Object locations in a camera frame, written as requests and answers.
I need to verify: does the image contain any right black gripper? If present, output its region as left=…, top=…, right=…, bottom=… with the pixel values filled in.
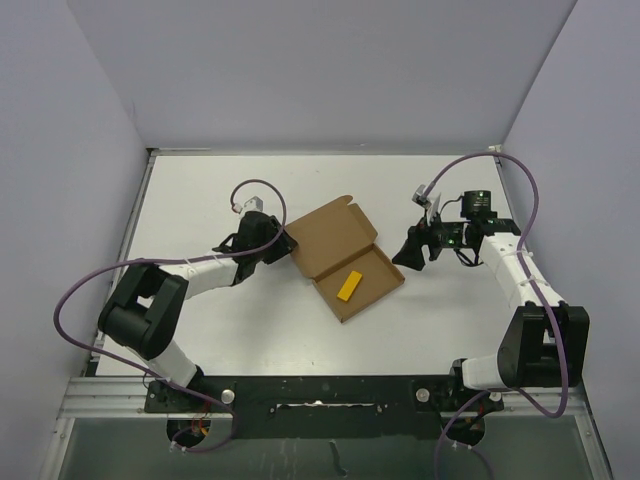
left=392, top=207, right=469, bottom=271

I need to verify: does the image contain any brown cardboard box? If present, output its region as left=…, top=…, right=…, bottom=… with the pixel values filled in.
left=285, top=195, right=405, bottom=323

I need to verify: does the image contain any yellow rectangular block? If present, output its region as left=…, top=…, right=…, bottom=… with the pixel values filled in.
left=336, top=270, right=363, bottom=302

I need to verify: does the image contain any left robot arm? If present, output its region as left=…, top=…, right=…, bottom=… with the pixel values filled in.
left=98, top=211, right=298, bottom=411

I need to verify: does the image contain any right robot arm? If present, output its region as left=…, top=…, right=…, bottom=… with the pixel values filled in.
left=392, top=186, right=590, bottom=409

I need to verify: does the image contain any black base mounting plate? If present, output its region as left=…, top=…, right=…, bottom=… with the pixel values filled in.
left=144, top=375, right=504, bottom=445

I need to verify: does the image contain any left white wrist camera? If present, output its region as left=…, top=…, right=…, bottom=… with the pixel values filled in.
left=232, top=196, right=264, bottom=215

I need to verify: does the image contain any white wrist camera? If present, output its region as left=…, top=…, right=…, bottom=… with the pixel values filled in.
left=412, top=184, right=441, bottom=225
left=232, top=196, right=264, bottom=215

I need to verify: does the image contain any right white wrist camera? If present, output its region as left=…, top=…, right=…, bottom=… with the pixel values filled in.
left=412, top=184, right=441, bottom=225

